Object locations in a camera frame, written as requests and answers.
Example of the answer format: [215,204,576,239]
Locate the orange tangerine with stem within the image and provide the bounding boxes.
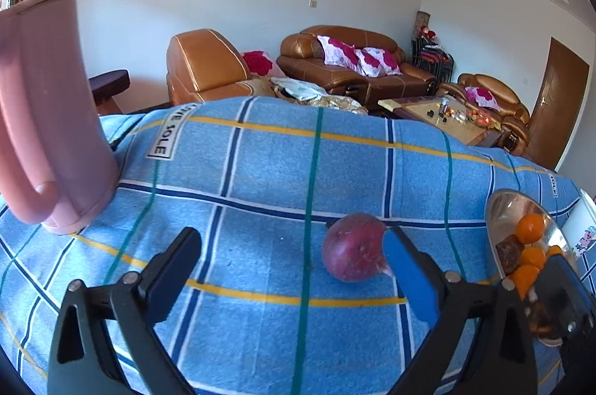
[508,265,540,300]

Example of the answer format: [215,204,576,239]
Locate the large orange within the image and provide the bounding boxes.
[518,246,546,270]

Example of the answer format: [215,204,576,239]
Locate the purple passion fruit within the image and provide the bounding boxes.
[321,212,393,283]

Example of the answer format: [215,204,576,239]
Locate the dark brown mangosteen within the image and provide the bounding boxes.
[527,301,556,338]

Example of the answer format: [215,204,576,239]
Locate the small orange tangerine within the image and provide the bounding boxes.
[545,246,564,258]

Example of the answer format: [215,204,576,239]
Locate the white cartoon plastic mug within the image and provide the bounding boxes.
[562,189,596,258]

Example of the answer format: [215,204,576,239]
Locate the stainless steel plate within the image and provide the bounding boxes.
[484,188,581,348]

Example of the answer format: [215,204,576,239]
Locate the blue plaid table cloth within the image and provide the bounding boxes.
[1,97,580,394]

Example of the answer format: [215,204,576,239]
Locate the brown leather armchair far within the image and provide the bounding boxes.
[437,73,530,157]

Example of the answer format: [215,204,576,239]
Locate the brown leather armchair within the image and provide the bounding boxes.
[166,29,275,105]
[437,73,530,157]

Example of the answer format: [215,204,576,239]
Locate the pink plastic kettle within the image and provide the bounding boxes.
[1,0,119,234]

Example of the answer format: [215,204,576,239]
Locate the brown wooden door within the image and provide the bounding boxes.
[525,38,590,170]

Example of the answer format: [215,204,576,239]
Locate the wooden coffee table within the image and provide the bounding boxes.
[378,96,501,148]

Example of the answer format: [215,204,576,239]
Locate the red flower cushion far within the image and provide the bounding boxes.
[465,86,501,111]

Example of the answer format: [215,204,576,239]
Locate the red flower cushion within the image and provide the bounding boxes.
[241,50,286,78]
[465,86,501,111]

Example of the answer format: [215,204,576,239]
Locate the stacked dark chairs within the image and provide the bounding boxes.
[411,10,454,83]

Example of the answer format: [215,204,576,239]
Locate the dark stool seat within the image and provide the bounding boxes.
[88,69,130,106]

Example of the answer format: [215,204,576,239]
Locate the brown leather three-seat sofa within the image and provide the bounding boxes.
[277,25,437,113]

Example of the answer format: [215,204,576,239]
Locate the brown leather armchair near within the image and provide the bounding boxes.
[166,29,275,105]

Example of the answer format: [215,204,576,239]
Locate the red flower cushion near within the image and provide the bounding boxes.
[241,50,286,78]

